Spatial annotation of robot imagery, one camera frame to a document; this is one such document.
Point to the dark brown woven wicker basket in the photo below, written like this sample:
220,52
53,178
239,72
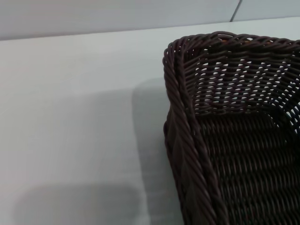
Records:
234,152

